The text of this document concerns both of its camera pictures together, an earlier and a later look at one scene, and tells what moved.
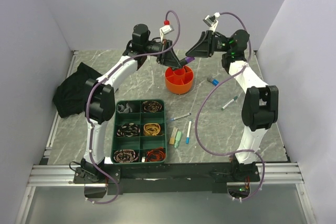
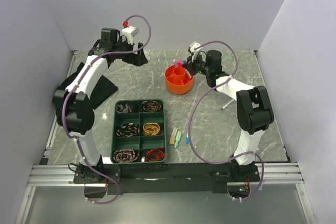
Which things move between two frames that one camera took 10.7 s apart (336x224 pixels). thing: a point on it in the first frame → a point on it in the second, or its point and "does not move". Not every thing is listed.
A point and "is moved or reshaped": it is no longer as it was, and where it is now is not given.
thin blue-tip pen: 180,116 → 188,73
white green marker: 234,98 does not move
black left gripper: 170,59 → 138,59
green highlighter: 178,139 does not move
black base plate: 170,178 does not move
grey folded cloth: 121,108 does not move
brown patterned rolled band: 151,106 does not move
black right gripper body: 221,44 → 198,66
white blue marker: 188,133 is moved or reshaped
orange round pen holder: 179,81 does not move
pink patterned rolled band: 125,156 does not move
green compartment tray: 139,135 does not move
